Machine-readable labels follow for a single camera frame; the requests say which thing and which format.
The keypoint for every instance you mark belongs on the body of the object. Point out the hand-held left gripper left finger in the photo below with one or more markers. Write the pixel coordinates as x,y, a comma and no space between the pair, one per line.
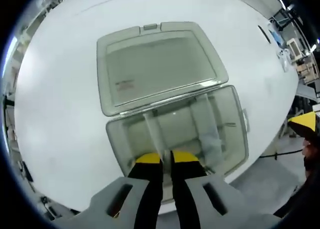
125,201

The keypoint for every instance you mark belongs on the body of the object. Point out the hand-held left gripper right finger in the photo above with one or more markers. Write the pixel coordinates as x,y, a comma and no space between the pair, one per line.
212,201

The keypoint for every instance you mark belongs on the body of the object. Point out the clear plastic organizer box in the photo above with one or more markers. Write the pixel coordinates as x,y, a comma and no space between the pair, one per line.
160,76

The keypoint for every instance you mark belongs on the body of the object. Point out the person's right hand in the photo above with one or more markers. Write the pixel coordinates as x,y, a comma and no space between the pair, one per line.
311,154

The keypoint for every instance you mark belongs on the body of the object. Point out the clear plastic bag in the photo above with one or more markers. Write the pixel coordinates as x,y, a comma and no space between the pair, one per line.
283,57

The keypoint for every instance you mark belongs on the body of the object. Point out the white open box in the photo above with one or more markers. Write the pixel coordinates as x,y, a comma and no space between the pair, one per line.
295,47

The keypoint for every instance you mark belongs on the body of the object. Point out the blue cloth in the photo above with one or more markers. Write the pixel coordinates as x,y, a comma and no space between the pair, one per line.
277,36

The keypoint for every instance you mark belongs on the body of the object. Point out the black pen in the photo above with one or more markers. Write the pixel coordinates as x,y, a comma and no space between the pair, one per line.
263,34

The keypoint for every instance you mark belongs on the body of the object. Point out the black floor stand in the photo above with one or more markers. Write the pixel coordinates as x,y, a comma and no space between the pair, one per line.
285,19

